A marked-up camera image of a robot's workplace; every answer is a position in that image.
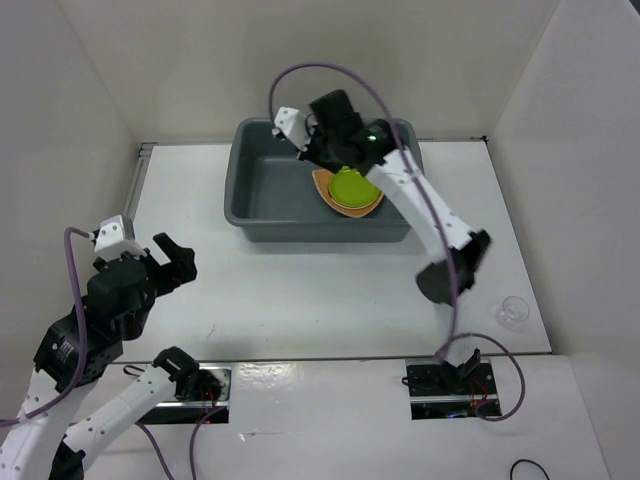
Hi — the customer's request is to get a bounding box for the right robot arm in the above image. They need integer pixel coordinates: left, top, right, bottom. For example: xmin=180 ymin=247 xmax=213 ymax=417
xmin=276 ymin=90 xmax=491 ymax=314

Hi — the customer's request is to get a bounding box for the green plastic plate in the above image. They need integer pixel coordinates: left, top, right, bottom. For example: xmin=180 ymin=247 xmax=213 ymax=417
xmin=328 ymin=173 xmax=381 ymax=209

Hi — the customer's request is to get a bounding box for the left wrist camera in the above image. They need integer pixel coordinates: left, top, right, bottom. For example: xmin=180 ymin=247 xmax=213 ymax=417
xmin=94 ymin=215 xmax=146 ymax=261

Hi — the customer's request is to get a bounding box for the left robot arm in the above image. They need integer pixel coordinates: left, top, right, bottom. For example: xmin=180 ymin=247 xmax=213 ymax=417
xmin=1 ymin=227 xmax=204 ymax=479

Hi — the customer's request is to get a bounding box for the orange woven triangular basket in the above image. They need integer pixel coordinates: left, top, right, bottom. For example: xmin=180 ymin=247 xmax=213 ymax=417
xmin=312 ymin=169 xmax=384 ymax=219

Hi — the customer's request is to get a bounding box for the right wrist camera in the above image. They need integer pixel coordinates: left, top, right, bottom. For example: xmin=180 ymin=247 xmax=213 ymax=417
xmin=272 ymin=107 xmax=315 ymax=151

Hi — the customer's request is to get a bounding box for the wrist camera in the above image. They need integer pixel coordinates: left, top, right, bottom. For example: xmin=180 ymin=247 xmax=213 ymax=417
xmin=272 ymin=107 xmax=315 ymax=151
xmin=94 ymin=215 xmax=146 ymax=261

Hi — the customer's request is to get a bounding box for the grey plastic bin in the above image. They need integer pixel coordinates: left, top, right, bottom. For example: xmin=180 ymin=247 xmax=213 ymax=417
xmin=224 ymin=118 xmax=410 ymax=243

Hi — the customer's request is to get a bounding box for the black cable loop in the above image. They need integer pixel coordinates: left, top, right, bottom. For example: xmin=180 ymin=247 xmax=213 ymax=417
xmin=509 ymin=458 xmax=551 ymax=480

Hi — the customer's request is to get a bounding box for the purple cable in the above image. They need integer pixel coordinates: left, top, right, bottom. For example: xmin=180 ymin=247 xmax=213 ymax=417
xmin=268 ymin=62 xmax=529 ymax=424
xmin=0 ymin=227 xmax=231 ymax=480

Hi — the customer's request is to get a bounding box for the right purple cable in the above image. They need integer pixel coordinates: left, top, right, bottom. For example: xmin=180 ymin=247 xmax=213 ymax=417
xmin=268 ymin=62 xmax=529 ymax=424

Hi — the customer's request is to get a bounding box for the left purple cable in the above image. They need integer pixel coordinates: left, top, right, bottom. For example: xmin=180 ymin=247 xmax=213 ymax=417
xmin=0 ymin=227 xmax=231 ymax=480

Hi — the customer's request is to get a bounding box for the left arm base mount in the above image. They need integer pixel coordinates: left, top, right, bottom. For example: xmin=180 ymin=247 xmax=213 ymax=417
xmin=141 ymin=363 xmax=232 ymax=426

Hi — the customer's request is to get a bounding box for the clear plastic cup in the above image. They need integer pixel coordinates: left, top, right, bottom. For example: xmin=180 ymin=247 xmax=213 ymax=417
xmin=337 ymin=165 xmax=360 ymax=175
xmin=494 ymin=296 xmax=530 ymax=333

